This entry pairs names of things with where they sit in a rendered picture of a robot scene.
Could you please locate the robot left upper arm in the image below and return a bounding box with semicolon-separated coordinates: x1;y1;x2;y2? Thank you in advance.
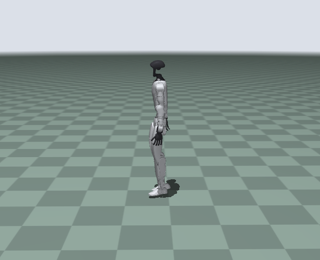
155;83;165;111

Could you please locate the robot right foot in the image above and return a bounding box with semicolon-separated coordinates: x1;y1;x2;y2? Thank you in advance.
152;183;171;191

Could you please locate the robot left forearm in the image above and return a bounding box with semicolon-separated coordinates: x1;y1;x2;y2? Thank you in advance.
157;106;164;132

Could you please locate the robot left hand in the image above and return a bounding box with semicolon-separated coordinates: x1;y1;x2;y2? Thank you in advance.
151;127;163;146

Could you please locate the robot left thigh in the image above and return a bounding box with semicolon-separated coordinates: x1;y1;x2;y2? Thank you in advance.
151;126;166;164

